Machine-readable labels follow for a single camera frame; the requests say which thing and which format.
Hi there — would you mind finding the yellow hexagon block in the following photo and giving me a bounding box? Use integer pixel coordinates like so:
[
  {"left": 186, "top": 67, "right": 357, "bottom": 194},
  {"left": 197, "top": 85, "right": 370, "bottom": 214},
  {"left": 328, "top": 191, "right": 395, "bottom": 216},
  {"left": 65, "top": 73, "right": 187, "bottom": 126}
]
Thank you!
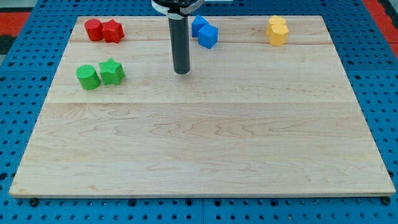
[{"left": 269, "top": 24, "right": 289, "bottom": 46}]

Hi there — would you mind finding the blue cube block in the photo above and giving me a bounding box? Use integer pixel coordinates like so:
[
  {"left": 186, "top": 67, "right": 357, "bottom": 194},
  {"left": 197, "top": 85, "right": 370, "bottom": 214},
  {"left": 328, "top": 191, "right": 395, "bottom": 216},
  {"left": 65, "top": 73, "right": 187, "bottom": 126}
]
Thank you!
[
  {"left": 198, "top": 24, "right": 218, "bottom": 49},
  {"left": 191, "top": 15, "right": 209, "bottom": 37}
]

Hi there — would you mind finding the blue cube block front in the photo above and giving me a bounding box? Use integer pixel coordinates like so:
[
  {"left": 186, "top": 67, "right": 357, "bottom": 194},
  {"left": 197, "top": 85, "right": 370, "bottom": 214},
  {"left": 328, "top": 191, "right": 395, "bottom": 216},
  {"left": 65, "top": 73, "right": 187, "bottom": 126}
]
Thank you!
[{"left": 198, "top": 24, "right": 218, "bottom": 49}]

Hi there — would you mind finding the green star block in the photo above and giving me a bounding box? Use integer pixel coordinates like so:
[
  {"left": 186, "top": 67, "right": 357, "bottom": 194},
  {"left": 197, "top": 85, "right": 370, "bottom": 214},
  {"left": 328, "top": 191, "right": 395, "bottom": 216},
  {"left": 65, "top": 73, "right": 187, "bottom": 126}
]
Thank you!
[{"left": 99, "top": 58, "right": 125, "bottom": 85}]

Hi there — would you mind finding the red star block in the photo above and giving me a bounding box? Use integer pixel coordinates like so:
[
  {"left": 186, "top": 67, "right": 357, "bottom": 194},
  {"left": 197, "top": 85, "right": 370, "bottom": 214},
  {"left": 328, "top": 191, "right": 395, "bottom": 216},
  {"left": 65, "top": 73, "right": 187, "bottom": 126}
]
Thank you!
[{"left": 102, "top": 19, "right": 124, "bottom": 44}]

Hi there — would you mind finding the blue cube block rear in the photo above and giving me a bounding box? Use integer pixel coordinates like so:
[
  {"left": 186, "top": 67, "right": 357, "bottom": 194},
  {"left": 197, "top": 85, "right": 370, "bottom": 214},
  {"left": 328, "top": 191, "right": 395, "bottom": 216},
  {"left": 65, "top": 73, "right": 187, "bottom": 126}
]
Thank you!
[{"left": 191, "top": 15, "right": 209, "bottom": 37}]

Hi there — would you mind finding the green cylinder block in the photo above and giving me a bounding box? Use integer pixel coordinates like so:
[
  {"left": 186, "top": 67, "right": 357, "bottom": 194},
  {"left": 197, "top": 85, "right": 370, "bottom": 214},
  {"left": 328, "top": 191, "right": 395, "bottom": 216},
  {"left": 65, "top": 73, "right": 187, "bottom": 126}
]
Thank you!
[{"left": 76, "top": 65, "right": 101, "bottom": 90}]

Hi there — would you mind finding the yellow heart block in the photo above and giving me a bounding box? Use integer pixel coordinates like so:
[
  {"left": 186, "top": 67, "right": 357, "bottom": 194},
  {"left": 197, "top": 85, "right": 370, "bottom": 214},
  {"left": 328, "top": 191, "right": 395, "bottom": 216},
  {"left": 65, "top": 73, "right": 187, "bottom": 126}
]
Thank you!
[{"left": 266, "top": 15, "right": 286, "bottom": 35}]

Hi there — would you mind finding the red cylinder block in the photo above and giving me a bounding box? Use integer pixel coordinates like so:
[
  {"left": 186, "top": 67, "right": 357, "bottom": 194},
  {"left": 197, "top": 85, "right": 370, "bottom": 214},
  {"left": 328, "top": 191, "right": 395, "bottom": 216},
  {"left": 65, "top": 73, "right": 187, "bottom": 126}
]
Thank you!
[{"left": 84, "top": 19, "right": 103, "bottom": 41}]

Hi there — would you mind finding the light wooden board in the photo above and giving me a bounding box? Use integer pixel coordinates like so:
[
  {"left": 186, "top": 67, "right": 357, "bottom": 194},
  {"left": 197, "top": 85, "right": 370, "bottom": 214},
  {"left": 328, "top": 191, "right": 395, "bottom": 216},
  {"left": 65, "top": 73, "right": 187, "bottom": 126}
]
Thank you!
[{"left": 9, "top": 16, "right": 396, "bottom": 198}]

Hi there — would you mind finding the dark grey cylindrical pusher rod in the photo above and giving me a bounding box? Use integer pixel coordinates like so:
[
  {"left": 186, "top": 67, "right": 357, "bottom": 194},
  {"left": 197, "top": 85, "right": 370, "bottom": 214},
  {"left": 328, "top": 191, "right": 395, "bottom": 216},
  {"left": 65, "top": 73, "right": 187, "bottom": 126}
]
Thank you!
[{"left": 168, "top": 14, "right": 190, "bottom": 75}]

